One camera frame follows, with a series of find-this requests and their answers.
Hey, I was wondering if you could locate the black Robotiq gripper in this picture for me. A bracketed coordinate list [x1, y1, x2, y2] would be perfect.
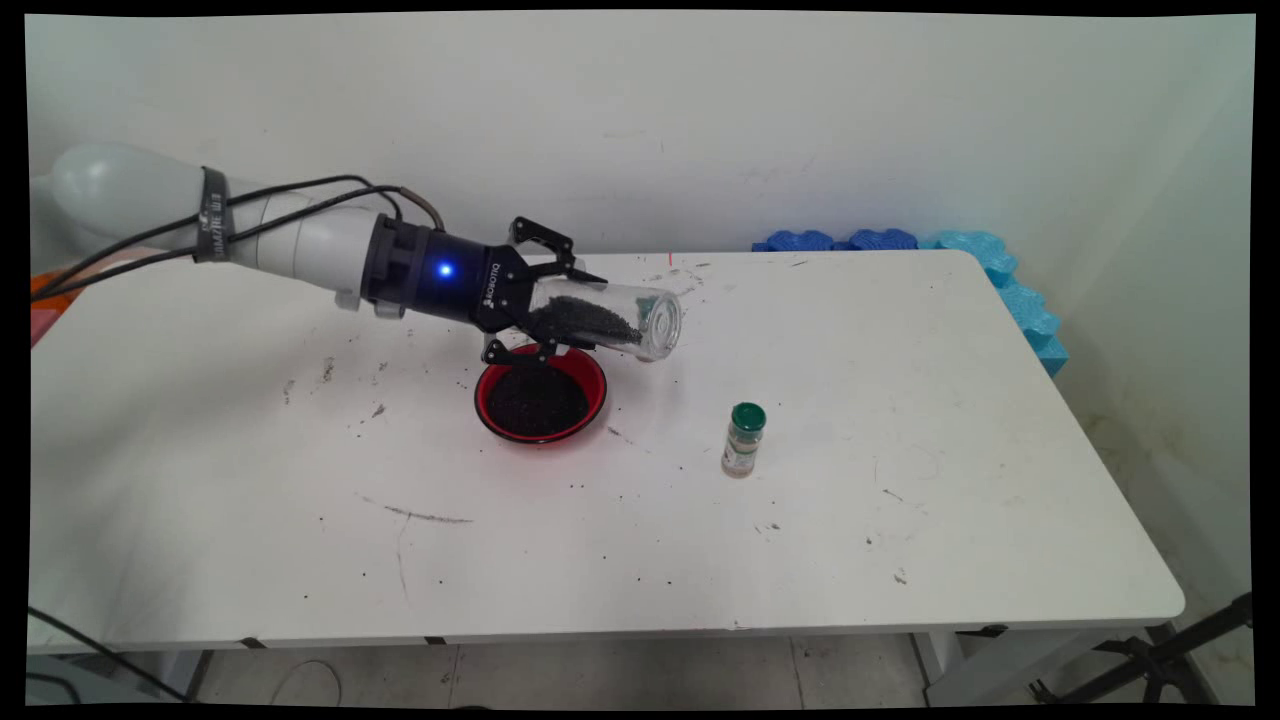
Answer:
[360, 215, 609, 367]

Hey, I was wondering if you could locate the clear plastic jar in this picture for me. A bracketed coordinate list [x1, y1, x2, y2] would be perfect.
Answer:
[525, 278, 684, 364]

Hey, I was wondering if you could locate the red bowl with black rim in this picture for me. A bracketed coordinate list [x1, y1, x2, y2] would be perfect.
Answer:
[474, 342, 609, 445]

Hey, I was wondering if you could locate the green-lid spice bottle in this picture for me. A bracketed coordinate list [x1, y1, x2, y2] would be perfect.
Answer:
[721, 402, 768, 479]

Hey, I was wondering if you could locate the light blue foam tile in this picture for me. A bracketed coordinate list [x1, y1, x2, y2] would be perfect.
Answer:
[920, 230, 1069, 379]

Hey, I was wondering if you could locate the black tripod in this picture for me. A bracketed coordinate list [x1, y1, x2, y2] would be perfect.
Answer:
[1030, 592, 1254, 705]

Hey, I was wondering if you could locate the black camera cable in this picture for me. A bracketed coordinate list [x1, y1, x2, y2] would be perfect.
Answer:
[30, 175, 404, 296]

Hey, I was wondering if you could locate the black velcro strap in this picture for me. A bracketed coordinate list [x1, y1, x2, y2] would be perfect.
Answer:
[193, 167, 237, 264]

